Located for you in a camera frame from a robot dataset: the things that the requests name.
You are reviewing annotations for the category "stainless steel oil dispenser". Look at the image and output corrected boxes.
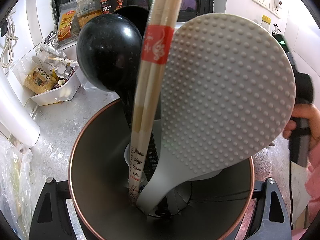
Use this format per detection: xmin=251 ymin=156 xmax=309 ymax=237
xmin=271 ymin=23 xmax=281 ymax=35

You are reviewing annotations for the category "black power plug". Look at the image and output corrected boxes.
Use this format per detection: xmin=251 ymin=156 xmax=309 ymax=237
xmin=1 ymin=20 xmax=9 ymax=37

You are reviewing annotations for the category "vinegar bottle yellow red label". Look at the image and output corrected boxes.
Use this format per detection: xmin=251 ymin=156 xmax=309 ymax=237
xmin=261 ymin=15 xmax=271 ymax=32

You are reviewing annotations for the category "white paper towel roll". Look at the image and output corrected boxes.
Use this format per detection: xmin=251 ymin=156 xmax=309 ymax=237
xmin=1 ymin=68 xmax=40 ymax=148

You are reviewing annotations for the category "yellow seasoning packet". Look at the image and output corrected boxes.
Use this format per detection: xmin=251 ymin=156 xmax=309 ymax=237
xmin=57 ymin=1 xmax=77 ymax=42

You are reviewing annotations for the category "white plastic tray with packets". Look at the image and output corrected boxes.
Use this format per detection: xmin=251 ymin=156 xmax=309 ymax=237
xmin=18 ymin=31 xmax=80 ymax=106

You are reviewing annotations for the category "clear plastic bag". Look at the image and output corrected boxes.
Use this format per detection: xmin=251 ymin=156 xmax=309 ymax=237
xmin=1 ymin=137 xmax=33 ymax=239

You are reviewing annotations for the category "pink sleeve forearm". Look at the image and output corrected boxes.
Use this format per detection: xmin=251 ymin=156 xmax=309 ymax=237
xmin=292 ymin=139 xmax=320 ymax=240

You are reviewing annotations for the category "white cable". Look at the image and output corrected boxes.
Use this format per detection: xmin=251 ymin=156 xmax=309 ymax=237
xmin=0 ymin=15 xmax=20 ymax=68

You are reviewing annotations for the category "red utensil holder cup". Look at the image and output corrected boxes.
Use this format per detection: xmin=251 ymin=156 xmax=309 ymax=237
xmin=68 ymin=100 xmax=254 ymax=239

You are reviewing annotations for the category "glass jar white lid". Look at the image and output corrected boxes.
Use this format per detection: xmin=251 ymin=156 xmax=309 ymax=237
xmin=76 ymin=0 xmax=103 ymax=29

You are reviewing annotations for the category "person right hand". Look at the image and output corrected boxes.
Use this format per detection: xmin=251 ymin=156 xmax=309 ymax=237
xmin=283 ymin=104 xmax=320 ymax=150

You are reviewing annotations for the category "black ladle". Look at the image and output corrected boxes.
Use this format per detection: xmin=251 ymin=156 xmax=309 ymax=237
xmin=76 ymin=13 xmax=161 ymax=181
xmin=113 ymin=5 xmax=149 ymax=37

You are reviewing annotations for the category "grey dotted rice paddle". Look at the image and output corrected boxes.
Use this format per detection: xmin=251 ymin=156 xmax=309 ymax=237
xmin=138 ymin=13 xmax=296 ymax=199

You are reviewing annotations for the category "wooden chopstick red band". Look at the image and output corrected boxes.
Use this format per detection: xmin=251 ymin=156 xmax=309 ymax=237
xmin=130 ymin=0 xmax=188 ymax=204

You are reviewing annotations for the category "clear jar orange black label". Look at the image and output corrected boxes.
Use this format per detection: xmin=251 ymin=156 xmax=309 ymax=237
xmin=100 ymin=0 xmax=127 ymax=14

